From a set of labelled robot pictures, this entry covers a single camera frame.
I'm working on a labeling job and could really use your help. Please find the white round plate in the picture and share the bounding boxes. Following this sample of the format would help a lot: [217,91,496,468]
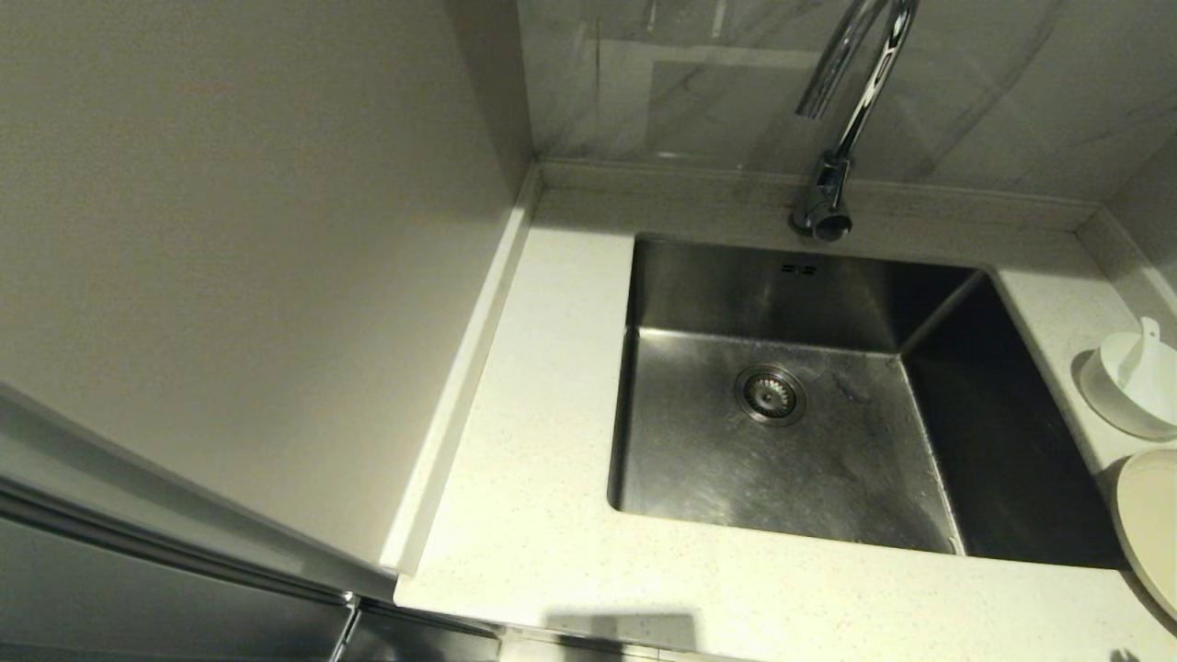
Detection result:
[1115,449,1177,622]

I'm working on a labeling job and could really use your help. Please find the chrome gooseneck faucet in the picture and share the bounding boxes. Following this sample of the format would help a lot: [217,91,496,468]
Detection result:
[791,0,920,244]

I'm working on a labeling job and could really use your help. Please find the white ceramic soup spoon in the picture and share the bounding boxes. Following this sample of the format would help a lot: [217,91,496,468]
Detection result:
[1124,317,1164,392]

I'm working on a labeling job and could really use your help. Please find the white ceramic bowl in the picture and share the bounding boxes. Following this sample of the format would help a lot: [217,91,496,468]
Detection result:
[1079,329,1177,442]

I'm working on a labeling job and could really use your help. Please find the stainless steel sink basin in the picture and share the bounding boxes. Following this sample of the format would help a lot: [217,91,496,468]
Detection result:
[607,234,1130,571]

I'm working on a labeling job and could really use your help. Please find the round metal drain strainer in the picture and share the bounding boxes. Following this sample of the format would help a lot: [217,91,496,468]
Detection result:
[733,364,808,427]

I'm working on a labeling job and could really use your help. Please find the stainless steel appliance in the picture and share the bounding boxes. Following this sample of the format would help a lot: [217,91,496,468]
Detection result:
[0,382,502,662]

